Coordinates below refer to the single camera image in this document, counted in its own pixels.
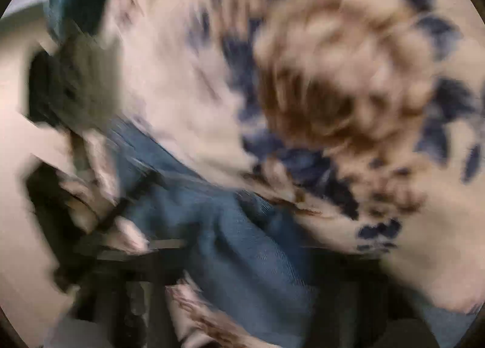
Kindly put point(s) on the blue denim jeans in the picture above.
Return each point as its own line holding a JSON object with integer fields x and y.
{"x": 249, "y": 270}

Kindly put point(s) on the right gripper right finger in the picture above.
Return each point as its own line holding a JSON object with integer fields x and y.
{"x": 360, "y": 306}

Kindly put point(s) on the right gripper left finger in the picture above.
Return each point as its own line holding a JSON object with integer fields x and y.
{"x": 125, "y": 295}

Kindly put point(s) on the pale green folded pants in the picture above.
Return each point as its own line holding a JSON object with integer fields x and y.
{"x": 85, "y": 72}

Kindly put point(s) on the floral bed blanket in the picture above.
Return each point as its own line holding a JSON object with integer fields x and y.
{"x": 336, "y": 110}

